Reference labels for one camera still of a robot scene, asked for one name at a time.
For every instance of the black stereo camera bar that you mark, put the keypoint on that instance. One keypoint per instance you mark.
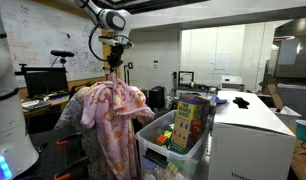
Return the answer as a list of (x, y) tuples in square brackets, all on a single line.
[(62, 53)]

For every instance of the clear plastic storage bin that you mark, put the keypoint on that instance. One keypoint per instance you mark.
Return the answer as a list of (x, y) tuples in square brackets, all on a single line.
[(193, 156)]

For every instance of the black computer tower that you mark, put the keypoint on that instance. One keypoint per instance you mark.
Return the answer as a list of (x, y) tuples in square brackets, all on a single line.
[(158, 96)]

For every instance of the white open paper box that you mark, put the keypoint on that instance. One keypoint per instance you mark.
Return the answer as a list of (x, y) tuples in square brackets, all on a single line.
[(286, 115)]

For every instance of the white wall sign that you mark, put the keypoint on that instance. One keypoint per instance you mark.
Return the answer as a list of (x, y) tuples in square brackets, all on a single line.
[(221, 62)]

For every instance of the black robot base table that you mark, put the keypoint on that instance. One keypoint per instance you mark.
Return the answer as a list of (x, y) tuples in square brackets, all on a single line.
[(46, 146)]

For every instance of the wooden table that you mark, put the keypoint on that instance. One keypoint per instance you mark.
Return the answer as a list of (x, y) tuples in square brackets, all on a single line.
[(298, 160)]

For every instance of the large white cardboard box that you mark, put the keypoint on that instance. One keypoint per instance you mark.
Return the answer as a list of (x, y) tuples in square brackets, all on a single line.
[(253, 146)]

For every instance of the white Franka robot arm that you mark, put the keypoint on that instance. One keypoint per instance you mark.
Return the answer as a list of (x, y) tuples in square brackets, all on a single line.
[(9, 100)]

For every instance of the black wall switch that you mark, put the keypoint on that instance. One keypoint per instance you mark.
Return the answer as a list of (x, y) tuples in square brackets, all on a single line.
[(130, 65)]

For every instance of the whiteboard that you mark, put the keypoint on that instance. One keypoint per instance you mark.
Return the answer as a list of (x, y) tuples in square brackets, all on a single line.
[(43, 30)]

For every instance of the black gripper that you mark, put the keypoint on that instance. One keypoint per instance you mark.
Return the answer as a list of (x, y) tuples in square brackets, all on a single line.
[(115, 56)]

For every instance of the frosted window sheet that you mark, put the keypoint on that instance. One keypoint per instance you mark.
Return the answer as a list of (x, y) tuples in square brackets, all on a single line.
[(289, 51)]

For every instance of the pink patterned fleece blanket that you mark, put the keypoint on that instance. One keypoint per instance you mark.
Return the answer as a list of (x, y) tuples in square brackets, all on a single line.
[(116, 113)]

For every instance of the teal cup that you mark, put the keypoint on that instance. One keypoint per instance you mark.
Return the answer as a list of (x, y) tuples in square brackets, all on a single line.
[(304, 130)]

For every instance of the green toy block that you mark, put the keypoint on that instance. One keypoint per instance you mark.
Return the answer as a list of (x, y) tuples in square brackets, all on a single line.
[(167, 133)]

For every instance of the white printer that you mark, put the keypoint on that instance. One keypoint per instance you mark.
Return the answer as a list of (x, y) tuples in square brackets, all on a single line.
[(231, 82)]

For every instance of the orange toy block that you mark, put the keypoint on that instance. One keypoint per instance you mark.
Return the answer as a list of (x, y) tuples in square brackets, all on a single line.
[(162, 139)]

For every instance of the black computer monitor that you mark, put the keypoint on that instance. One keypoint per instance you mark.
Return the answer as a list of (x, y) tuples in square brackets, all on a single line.
[(46, 81)]

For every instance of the brown cardboard sheet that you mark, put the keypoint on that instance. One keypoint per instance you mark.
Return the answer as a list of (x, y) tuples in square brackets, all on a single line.
[(274, 96)]

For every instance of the small black cloth item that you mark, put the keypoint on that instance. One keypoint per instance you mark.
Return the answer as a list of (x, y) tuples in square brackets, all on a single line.
[(241, 103)]

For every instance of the blue floral quilt blanket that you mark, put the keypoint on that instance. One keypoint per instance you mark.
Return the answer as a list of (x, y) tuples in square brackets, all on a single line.
[(71, 113)]

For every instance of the wooden office desk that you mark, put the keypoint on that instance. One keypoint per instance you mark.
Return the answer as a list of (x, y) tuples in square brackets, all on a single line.
[(53, 101)]

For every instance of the white keyboard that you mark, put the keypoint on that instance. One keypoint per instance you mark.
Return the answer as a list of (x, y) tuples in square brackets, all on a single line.
[(34, 104)]

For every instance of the grey trash bin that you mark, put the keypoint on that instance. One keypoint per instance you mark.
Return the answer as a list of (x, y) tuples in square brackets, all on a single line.
[(296, 96)]

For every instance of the black frame 3D printer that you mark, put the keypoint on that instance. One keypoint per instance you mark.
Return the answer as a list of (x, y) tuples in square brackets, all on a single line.
[(179, 80)]

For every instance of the yellow wooden blocks box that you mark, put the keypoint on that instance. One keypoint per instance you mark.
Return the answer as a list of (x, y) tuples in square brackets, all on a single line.
[(186, 123)]

